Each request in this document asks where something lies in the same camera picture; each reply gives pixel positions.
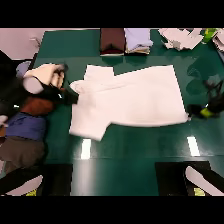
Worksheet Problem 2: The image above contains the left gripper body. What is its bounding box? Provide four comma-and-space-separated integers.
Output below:
46, 83, 80, 106

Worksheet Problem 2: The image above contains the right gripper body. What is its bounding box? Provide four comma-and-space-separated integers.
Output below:
186, 103, 215, 120

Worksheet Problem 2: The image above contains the white T-shirt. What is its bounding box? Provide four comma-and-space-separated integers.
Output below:
68, 64, 190, 142

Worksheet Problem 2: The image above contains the red-brown garment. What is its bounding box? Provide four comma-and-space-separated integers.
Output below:
19, 95, 65, 117

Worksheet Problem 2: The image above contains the blue garment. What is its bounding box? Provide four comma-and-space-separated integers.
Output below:
5, 112, 48, 142

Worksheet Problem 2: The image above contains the grey-brown garment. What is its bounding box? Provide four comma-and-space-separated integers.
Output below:
0, 135, 47, 175

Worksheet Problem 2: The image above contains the maroon garment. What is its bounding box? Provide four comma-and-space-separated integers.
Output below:
99, 28, 126, 57

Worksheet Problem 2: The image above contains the beige garment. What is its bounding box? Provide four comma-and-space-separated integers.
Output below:
125, 47, 152, 55

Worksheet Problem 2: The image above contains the lavender garment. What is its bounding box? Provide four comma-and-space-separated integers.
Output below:
124, 28, 154, 52

